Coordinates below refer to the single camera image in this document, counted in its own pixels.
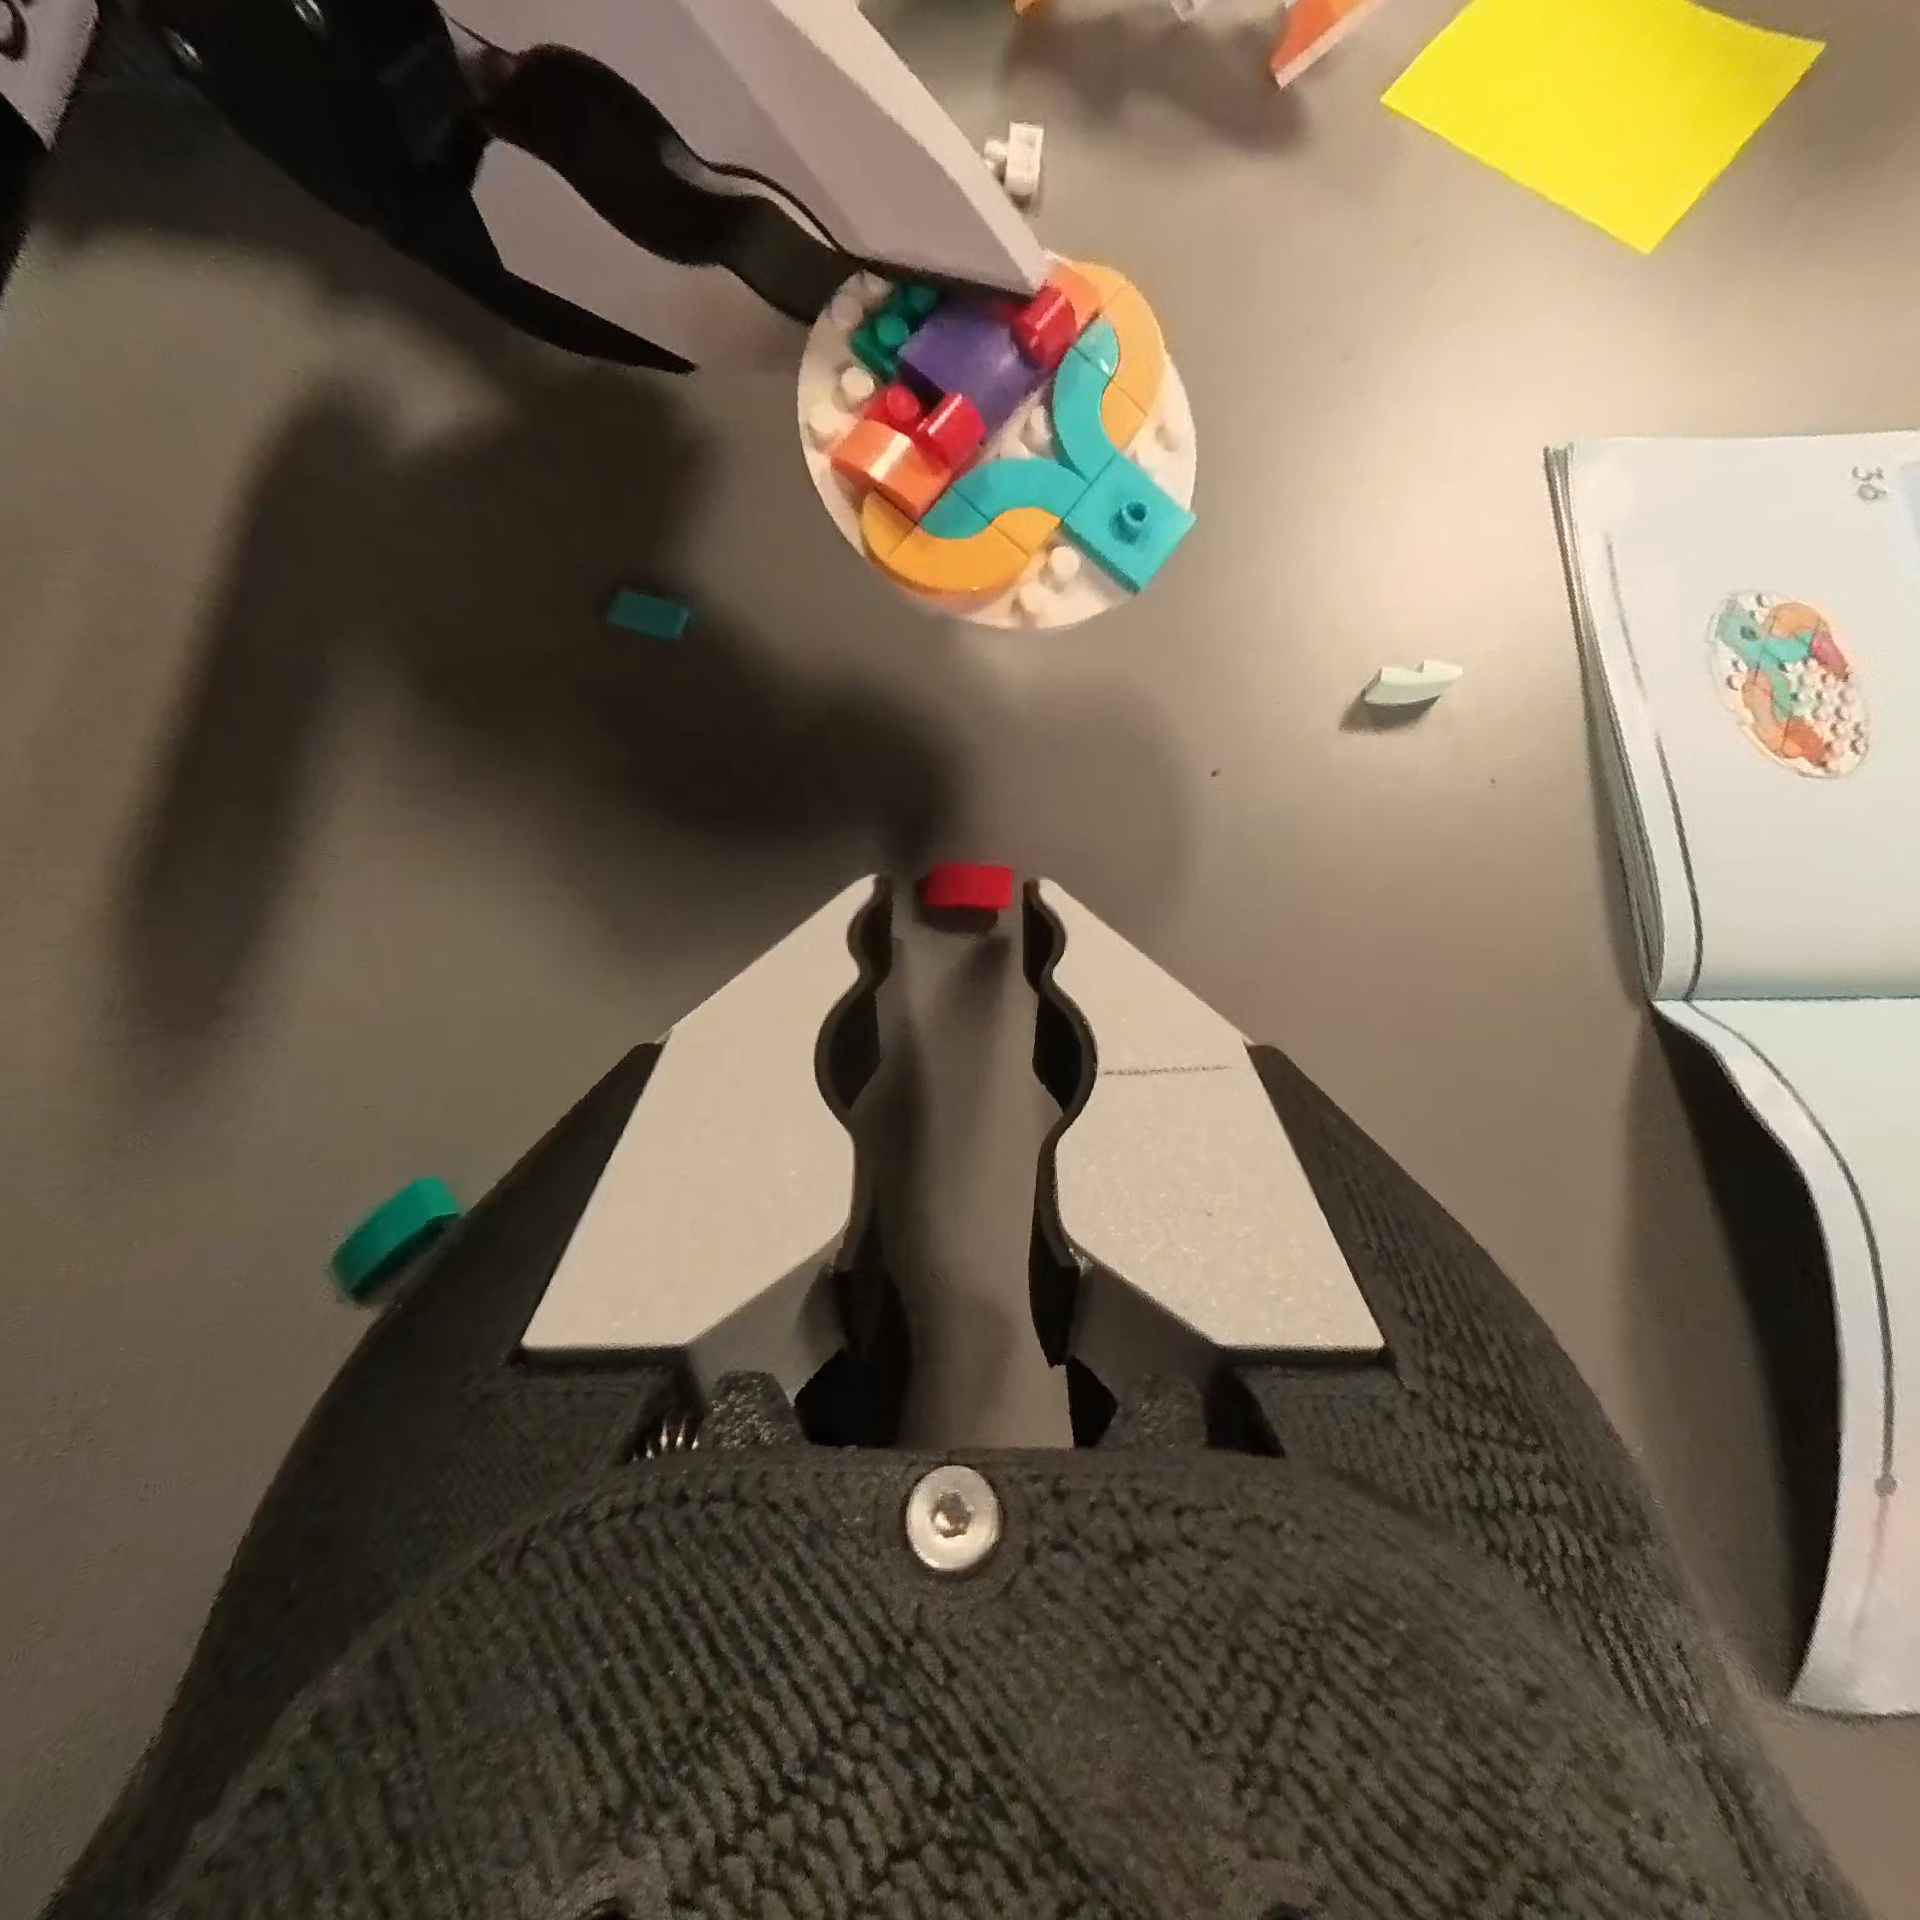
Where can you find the yellow sticky note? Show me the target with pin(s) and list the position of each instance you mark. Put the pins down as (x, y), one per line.
(1605, 105)

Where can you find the pale green lego piece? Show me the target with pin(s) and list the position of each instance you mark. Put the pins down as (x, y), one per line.
(1413, 691)

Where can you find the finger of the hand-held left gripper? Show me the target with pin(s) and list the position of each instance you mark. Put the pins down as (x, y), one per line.
(524, 225)
(839, 119)

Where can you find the small white lego piece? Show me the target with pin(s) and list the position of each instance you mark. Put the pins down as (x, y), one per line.
(1018, 158)

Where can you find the lego instruction booklet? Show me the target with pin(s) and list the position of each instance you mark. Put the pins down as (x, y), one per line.
(1771, 750)

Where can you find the red lego piece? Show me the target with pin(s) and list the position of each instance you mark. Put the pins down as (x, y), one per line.
(965, 887)

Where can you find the teal lego piece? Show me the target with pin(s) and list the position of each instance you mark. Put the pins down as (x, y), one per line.
(647, 616)
(394, 1233)

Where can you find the white lego unicorn build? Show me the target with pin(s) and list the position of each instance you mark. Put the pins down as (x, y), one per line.
(1319, 36)

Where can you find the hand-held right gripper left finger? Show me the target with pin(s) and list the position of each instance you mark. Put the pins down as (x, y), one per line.
(706, 1184)

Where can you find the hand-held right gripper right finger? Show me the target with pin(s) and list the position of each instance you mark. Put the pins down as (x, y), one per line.
(1214, 1200)

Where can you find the round colourful lego build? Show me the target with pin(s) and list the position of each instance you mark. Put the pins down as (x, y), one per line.
(991, 451)

